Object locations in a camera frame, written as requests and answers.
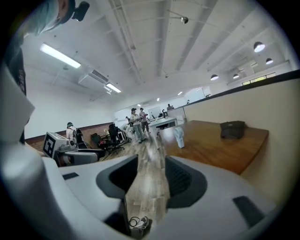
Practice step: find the long fluorescent ceiling light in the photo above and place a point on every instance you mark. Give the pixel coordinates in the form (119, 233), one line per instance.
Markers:
(113, 87)
(59, 55)

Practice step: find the white rectangular table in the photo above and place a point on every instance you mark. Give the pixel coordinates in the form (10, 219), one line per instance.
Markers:
(164, 120)

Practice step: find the black office chair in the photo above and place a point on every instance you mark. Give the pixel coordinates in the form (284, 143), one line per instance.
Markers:
(79, 138)
(114, 136)

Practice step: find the black head-worn camera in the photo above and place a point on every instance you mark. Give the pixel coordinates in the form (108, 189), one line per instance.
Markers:
(80, 10)

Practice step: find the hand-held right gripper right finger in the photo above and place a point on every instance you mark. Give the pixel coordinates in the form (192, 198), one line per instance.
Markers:
(182, 180)

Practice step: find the whiteboard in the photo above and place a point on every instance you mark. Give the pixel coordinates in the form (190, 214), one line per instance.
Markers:
(154, 111)

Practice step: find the person's grey shoe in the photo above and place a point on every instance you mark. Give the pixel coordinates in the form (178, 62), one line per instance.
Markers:
(140, 226)

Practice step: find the black visor cap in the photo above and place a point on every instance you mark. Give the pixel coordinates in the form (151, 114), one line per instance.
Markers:
(232, 132)

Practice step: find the black dome pendant lamp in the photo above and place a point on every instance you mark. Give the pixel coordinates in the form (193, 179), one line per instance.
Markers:
(269, 61)
(259, 47)
(236, 76)
(214, 77)

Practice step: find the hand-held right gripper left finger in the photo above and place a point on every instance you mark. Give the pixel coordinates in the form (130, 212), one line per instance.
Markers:
(117, 180)

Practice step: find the white ceiling air conditioner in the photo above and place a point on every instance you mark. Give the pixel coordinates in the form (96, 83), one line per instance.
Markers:
(93, 78)

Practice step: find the person's pale face mask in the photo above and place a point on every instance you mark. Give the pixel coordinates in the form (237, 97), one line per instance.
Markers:
(44, 18)

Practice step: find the hanging ceiling dome sensor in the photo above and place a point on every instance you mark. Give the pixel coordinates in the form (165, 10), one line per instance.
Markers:
(184, 20)

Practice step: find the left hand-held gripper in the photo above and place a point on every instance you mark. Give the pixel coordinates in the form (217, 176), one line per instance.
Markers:
(50, 143)

